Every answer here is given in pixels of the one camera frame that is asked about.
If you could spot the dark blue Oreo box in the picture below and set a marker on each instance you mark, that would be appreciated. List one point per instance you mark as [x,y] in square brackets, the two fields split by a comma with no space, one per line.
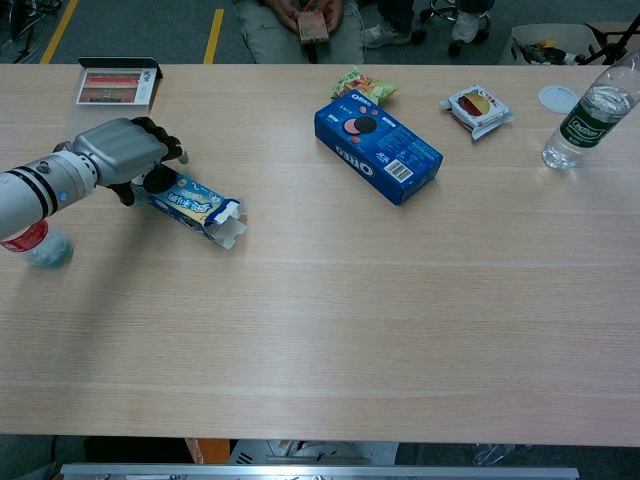
[390,150]

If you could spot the orange object under table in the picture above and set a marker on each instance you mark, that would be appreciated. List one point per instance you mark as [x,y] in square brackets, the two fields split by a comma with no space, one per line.
[205,450]

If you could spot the green label water bottle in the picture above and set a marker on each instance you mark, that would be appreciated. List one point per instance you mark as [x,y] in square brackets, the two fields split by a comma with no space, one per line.
[585,125]

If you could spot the white burger gummy packet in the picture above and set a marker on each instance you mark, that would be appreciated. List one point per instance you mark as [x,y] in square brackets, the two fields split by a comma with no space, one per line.
[477,107]

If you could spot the black equipment on floor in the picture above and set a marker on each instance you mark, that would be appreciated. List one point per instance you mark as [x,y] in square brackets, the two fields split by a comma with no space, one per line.
[20,20]

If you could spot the clear plastic bag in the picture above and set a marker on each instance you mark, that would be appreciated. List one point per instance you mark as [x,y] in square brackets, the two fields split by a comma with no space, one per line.
[495,454]

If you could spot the black tripod stand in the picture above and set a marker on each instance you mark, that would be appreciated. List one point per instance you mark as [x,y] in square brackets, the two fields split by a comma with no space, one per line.
[625,32]

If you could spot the white plastic bin with items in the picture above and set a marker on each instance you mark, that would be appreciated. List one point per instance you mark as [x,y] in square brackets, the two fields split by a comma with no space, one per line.
[550,32]

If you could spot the light blue cookie box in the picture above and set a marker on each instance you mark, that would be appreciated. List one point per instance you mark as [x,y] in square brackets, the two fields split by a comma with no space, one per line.
[195,205]

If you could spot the white bottle cap lid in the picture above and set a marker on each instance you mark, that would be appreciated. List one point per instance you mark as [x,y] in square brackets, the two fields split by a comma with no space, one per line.
[557,97]

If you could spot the seated person in grey trousers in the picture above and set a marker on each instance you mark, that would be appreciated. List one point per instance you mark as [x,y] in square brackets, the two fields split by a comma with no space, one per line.
[270,40]

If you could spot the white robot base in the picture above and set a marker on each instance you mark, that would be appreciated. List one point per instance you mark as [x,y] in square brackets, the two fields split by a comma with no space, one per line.
[310,450]

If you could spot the red cap water bottle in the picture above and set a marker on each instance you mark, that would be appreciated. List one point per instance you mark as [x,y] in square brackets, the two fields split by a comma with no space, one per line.
[50,250]

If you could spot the pink phone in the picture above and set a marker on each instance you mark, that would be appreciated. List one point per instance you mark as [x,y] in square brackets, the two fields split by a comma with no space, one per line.
[312,27]

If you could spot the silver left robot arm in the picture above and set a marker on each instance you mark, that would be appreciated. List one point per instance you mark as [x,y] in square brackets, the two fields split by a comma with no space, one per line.
[30,195]

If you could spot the green snack bag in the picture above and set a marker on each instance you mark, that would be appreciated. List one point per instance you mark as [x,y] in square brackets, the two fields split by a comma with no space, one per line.
[365,82]

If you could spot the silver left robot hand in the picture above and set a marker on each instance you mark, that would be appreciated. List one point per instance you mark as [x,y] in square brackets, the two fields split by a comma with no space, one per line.
[120,147]

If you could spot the aluminium rail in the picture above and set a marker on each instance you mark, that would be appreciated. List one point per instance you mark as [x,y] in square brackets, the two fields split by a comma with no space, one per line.
[320,472]

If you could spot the chrome stool with castors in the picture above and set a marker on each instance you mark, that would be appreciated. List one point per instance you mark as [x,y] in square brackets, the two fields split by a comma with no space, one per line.
[455,48]

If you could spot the small card box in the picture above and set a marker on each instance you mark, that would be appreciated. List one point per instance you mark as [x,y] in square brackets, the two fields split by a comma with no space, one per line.
[110,87]

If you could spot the person with white sneakers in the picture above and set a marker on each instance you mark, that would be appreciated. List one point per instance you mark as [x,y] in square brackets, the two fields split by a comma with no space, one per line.
[385,34]

